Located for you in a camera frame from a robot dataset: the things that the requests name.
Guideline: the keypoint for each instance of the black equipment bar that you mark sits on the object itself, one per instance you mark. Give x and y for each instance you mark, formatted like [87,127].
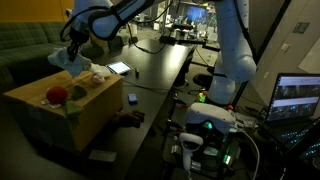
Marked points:
[173,39]

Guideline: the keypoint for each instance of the dark grey flat block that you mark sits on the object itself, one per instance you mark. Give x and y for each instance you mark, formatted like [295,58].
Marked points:
[101,156]

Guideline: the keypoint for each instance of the blue sponge block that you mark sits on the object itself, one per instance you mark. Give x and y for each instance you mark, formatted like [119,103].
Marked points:
[132,98]

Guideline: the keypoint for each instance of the open black laptop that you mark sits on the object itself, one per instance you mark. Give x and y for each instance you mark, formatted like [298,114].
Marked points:
[293,96]

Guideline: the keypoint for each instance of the black device green lights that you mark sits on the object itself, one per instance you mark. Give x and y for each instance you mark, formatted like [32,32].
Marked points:
[233,146]

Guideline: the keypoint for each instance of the small green yellow object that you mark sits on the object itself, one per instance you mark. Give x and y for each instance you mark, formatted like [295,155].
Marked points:
[202,97]

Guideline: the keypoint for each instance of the white wall switch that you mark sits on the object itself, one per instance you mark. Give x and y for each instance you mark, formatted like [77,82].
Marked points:
[285,47]

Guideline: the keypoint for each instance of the white VR headset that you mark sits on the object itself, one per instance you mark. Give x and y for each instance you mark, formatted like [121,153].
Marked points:
[210,115]

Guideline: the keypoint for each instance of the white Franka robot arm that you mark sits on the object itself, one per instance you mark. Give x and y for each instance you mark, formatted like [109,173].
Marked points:
[233,60]

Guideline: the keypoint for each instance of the distant blue screen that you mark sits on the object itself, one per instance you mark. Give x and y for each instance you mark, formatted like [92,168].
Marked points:
[196,14]

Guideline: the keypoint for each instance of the white VR controller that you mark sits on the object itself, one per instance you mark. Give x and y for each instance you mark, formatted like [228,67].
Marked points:
[190,140]

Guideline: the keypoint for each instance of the large cardboard box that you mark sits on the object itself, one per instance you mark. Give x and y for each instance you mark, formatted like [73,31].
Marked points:
[90,113]

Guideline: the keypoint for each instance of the small red knob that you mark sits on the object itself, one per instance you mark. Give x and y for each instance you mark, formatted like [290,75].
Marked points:
[230,107]

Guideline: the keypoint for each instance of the small black cylinder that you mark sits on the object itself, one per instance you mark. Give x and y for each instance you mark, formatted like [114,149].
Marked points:
[137,73]

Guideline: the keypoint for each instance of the lit tablet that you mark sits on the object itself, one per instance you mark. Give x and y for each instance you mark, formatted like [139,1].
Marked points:
[120,67]

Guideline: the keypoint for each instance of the red plush rose green leaves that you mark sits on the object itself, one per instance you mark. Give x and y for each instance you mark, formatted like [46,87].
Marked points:
[56,95]

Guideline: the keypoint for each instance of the green plaid sofa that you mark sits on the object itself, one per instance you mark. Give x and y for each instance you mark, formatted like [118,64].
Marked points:
[20,46]

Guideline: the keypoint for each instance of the white towel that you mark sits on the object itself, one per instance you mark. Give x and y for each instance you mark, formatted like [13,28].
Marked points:
[75,68]

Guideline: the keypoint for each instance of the brown plush toy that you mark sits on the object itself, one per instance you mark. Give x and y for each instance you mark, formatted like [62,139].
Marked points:
[128,119]

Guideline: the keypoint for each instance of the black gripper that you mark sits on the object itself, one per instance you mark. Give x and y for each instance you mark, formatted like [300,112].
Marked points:
[77,41]

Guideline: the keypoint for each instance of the white pink plush toy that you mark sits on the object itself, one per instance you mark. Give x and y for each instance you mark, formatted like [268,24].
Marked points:
[100,71]

